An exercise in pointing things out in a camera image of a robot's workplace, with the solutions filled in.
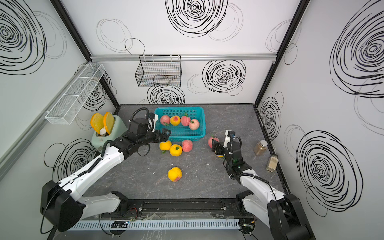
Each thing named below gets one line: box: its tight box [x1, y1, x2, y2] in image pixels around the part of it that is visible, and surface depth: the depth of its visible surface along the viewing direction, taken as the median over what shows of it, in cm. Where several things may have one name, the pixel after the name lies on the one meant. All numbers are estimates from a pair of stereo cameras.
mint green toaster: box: [91, 115, 129, 152], surface depth 86 cm
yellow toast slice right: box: [103, 112, 115, 135], surface depth 86 cm
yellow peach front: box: [167, 166, 183, 182], surface depth 82 cm
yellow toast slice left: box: [90, 113, 104, 135], surface depth 84 cm
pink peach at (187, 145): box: [182, 139, 194, 153], surface depth 93 cm
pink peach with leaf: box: [181, 112, 191, 127], surface depth 105 cm
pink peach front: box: [188, 119, 200, 131], surface depth 104 cm
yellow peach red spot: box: [170, 115, 181, 126], surface depth 105 cm
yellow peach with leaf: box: [169, 144, 183, 157], surface depth 91 cm
